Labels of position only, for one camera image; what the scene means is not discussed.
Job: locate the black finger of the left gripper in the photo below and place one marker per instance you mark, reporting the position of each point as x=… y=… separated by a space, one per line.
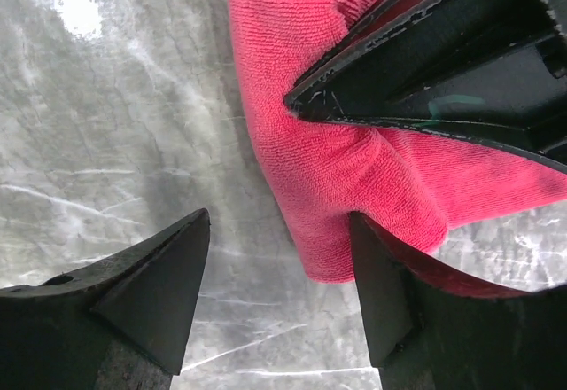
x=489 y=72

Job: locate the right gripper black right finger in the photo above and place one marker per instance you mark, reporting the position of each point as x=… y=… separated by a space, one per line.
x=431 y=326

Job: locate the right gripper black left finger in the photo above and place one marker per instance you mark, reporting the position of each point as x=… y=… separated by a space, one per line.
x=119 y=323

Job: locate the red towel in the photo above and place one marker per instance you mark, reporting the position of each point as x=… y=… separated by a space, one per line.
x=416 y=186

